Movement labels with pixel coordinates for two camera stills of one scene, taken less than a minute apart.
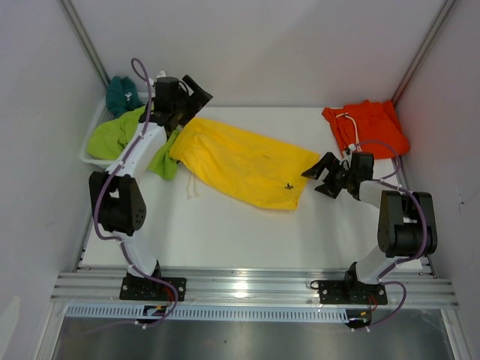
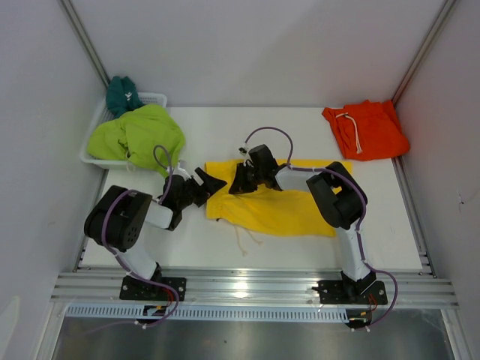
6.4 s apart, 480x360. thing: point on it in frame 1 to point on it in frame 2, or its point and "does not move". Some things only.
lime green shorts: [108, 137] does not move
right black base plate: [350, 292] does not move
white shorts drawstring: [346, 115] does not move
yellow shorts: [247, 163] to [268, 210]
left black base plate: [148, 289] does not move
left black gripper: [196, 102] to [211, 185]
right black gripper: [328, 161] to [240, 185]
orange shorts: [369, 127] does not move
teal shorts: [121, 95] does not move
